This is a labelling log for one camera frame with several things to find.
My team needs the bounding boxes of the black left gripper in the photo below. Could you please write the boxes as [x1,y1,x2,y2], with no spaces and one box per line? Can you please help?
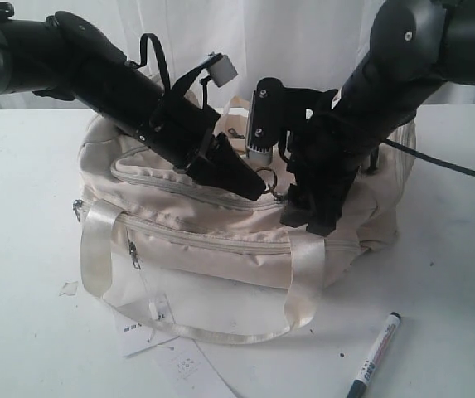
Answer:
[135,97,264,201]

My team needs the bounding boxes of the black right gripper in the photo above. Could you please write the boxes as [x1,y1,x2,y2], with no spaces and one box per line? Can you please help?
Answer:
[281,119,374,237]

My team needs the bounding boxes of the cream fabric duffel bag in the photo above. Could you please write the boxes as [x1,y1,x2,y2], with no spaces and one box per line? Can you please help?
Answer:
[74,116,414,345]

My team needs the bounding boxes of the green and white marker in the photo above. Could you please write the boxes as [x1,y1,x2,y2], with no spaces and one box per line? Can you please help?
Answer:
[347,312,401,398]

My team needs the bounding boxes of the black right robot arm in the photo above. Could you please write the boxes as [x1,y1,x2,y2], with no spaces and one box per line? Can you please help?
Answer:
[280,0,475,236]

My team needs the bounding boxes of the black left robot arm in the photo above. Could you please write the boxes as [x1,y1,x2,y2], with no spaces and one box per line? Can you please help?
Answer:
[0,2,265,201]

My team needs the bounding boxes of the white paper hang tag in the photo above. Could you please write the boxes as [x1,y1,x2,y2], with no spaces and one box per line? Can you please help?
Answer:
[114,317,176,357]

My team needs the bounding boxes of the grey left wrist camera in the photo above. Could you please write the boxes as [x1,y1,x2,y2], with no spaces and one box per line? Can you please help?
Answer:
[200,52,238,88]

